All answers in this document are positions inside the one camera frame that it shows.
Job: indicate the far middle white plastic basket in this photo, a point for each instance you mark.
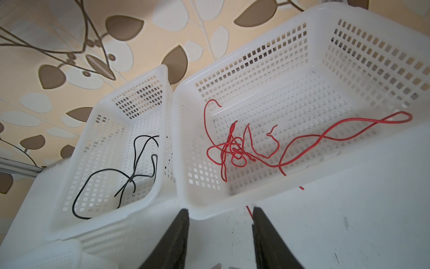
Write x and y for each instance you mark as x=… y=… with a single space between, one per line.
x=122 y=163

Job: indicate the far right white plastic basket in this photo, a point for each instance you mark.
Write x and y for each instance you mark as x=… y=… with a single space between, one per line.
x=295 y=105

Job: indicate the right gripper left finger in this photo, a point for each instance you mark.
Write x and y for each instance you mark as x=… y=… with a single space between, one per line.
x=171 y=251

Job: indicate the white plastic basket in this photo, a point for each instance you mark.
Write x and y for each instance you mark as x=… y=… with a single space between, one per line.
x=122 y=163
x=295 y=105
x=59 y=255

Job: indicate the near white plastic basket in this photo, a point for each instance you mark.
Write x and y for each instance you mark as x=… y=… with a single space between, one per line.
x=59 y=255

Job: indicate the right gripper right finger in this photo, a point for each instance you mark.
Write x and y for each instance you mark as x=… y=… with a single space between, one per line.
x=271 y=252

